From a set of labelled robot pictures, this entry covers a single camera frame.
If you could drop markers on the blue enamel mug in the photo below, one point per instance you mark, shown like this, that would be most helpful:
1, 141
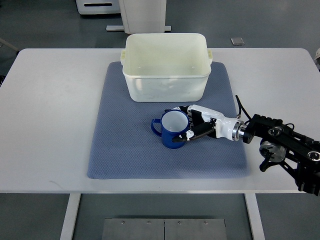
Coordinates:
171, 124

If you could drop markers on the white table leg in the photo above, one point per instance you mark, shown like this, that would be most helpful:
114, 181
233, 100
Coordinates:
254, 217
70, 217

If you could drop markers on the left white table leg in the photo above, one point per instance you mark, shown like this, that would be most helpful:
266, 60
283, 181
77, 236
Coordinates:
70, 217

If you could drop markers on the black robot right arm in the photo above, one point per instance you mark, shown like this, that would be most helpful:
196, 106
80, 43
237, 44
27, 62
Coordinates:
280, 145

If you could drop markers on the white plastic box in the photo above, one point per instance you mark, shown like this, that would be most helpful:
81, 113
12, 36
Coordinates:
166, 67

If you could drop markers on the white pedestal column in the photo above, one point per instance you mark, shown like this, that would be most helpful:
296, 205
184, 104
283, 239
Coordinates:
142, 16

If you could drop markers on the grey bar at left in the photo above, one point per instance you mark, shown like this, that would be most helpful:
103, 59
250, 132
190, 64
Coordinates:
9, 45

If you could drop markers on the white cabinet with slot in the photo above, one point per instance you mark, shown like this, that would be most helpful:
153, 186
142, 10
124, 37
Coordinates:
97, 7

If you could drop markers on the right white table leg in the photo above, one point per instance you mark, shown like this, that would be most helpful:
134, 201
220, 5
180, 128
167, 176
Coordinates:
254, 217

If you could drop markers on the small grey floor plate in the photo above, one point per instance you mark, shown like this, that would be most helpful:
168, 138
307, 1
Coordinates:
237, 41

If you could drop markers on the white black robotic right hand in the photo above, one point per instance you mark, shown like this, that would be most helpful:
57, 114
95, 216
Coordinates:
207, 122

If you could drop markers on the grey metal base plate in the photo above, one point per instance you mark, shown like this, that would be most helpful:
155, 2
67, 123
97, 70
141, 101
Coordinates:
164, 229

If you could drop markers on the blue textured mat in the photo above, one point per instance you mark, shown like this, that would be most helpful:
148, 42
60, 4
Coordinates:
125, 147

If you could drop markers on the white object at right edge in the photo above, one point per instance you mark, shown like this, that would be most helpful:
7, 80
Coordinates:
316, 59

